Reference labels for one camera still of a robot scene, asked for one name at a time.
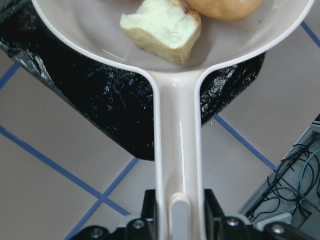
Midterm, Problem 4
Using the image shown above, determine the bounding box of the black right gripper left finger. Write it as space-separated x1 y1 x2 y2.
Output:
126 189 159 240

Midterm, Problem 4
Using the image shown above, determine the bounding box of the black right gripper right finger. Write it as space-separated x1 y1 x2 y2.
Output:
204 189 250 240

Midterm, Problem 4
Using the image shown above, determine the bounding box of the beige plastic dustpan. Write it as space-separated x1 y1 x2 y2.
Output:
33 0 313 240

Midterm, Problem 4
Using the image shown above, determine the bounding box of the black bag lined bin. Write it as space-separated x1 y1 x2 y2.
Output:
0 0 267 162

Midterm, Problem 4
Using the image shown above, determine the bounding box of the pale bread chunk with crust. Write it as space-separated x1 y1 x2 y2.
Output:
119 0 202 65

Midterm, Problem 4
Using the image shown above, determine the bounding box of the brown potato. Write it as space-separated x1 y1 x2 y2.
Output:
185 0 263 21

